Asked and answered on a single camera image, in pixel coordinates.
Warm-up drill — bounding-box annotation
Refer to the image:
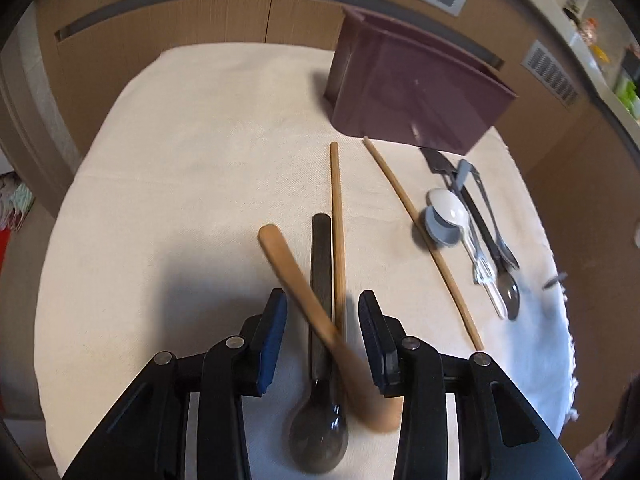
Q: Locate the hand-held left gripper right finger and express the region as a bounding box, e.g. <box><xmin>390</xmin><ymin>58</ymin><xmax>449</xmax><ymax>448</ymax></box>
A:
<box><xmin>358</xmin><ymin>290</ymin><xmax>583</xmax><ymax>480</ymax></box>

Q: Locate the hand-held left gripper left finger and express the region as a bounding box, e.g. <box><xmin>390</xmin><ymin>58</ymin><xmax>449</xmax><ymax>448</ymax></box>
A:
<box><xmin>65</xmin><ymin>287</ymin><xmax>289</xmax><ymax>480</ymax></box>

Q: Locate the wooden spoon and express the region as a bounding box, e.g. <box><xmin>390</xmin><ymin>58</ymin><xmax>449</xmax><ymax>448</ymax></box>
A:
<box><xmin>257</xmin><ymin>224</ymin><xmax>403</xmax><ymax>433</ymax></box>

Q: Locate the wooden chopstick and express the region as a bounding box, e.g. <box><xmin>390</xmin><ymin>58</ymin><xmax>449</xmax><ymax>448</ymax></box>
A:
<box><xmin>329</xmin><ymin>141</ymin><xmax>350</xmax><ymax>341</ymax></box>
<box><xmin>362</xmin><ymin>136</ymin><xmax>485</xmax><ymax>352</ymax></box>

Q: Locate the black plastic spoon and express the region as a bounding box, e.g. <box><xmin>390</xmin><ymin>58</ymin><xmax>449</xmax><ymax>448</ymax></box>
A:
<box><xmin>289</xmin><ymin>213</ymin><xmax>349</xmax><ymax>475</ymax></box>

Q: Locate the grey soup spoon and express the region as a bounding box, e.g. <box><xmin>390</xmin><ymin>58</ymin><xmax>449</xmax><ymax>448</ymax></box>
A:
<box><xmin>424</xmin><ymin>206</ymin><xmax>461</xmax><ymax>249</ymax></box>

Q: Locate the white plastic spoon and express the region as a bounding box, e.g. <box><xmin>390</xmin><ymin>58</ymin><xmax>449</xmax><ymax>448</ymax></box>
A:
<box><xmin>428</xmin><ymin>188</ymin><xmax>508</xmax><ymax>320</ymax></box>

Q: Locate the grey handled utensil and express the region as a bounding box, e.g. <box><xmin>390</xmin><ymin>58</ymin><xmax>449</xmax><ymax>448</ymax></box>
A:
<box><xmin>455</xmin><ymin>159</ymin><xmax>520</xmax><ymax>270</ymax></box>

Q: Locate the purple utensil holder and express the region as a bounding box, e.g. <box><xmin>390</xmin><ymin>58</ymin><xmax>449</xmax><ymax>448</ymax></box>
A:
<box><xmin>324</xmin><ymin>6</ymin><xmax>518</xmax><ymax>155</ymax></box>

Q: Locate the clear plastic fork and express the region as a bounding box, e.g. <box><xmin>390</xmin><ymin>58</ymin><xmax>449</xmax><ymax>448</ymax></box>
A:
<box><xmin>462</xmin><ymin>220</ymin><xmax>501</xmax><ymax>287</ymax></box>

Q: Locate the cream tablecloth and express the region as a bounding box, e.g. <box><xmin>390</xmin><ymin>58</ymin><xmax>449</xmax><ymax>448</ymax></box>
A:
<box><xmin>34</xmin><ymin>45</ymin><xmax>581</xmax><ymax>480</ymax></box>

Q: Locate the colourful patterned bag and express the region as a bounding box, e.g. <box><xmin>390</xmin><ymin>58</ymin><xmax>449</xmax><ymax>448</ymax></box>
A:
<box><xmin>0</xmin><ymin>172</ymin><xmax>36</xmax><ymax>233</ymax></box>

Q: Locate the short grey cabinet vent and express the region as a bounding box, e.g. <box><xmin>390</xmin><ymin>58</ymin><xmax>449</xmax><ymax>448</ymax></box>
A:
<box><xmin>522</xmin><ymin>40</ymin><xmax>581</xmax><ymax>108</ymax></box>

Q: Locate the wooden kitchen cabinet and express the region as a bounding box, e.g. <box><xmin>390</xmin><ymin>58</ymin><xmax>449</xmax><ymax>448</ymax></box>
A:
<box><xmin>0</xmin><ymin>0</ymin><xmax>640</xmax><ymax>461</ymax></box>

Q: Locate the green packet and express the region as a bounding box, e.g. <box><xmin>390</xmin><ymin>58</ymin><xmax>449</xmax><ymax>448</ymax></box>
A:
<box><xmin>616</xmin><ymin>77</ymin><xmax>640</xmax><ymax>116</ymax></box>

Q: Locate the speckled white countertop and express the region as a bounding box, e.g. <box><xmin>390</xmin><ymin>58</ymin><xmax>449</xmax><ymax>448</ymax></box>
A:
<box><xmin>475</xmin><ymin>0</ymin><xmax>640</xmax><ymax>131</ymax></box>

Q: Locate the metal spoon flared handle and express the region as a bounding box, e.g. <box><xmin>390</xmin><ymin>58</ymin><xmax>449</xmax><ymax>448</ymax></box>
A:
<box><xmin>420</xmin><ymin>147</ymin><xmax>522</xmax><ymax>322</ymax></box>

